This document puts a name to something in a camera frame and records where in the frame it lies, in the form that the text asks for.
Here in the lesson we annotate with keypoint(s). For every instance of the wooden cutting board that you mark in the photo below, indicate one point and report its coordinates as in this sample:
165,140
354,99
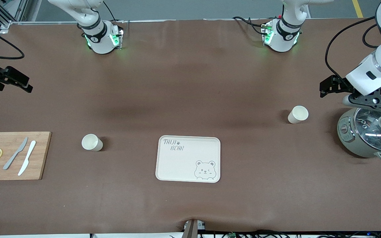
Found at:
12,145

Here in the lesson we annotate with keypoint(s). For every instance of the glass pot lid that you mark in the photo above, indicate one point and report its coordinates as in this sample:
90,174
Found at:
372,132

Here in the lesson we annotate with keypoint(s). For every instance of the black left camera mount plate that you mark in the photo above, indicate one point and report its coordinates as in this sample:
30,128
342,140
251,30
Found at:
375,100

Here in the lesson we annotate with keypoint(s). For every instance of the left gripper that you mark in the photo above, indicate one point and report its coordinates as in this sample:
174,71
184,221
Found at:
342,83

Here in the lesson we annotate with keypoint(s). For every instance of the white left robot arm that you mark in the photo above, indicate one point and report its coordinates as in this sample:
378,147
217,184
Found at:
284,36

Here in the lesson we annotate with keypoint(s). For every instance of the white plastic knife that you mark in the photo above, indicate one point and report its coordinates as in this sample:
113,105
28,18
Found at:
27,158

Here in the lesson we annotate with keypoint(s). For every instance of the brown table mat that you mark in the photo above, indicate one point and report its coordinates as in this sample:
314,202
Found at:
190,82

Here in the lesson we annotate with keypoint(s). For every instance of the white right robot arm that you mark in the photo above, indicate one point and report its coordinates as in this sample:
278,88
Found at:
99,39

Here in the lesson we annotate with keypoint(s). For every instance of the grey plastic knife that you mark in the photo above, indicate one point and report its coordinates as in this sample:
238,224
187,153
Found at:
15,153

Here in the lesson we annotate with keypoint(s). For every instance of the white plastic cup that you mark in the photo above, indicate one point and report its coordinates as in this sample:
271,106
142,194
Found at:
91,142
298,114

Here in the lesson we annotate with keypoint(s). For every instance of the grey-green electric pot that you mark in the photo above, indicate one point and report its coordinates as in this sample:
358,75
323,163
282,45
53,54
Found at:
346,138

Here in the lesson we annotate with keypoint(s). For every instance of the cream bear print tray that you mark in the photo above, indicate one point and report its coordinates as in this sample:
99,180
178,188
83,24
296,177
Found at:
180,165

